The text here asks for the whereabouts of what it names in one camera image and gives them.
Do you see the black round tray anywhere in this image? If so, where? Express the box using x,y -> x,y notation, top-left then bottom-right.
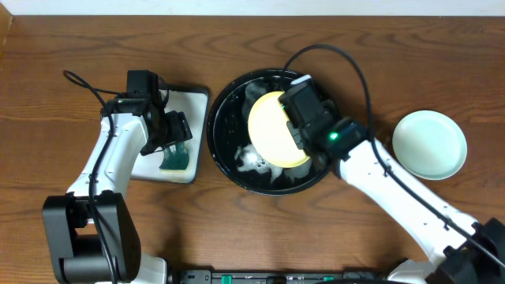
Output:
207,68 -> 330,196

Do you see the green yellow sponge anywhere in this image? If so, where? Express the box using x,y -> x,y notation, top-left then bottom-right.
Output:
159,143 -> 189,170

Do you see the black rectangular sponge tray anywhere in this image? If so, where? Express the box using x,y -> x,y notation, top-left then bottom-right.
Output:
132,85 -> 208,184

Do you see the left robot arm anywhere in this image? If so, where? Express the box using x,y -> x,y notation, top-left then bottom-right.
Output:
43,99 -> 168,283

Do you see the yellow plate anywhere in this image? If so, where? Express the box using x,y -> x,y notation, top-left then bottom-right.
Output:
248,91 -> 309,168

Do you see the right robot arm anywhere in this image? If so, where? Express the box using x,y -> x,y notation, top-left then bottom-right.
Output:
287,114 -> 504,284

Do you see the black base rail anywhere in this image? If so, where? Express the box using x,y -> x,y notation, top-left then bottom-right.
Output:
167,270 -> 387,284

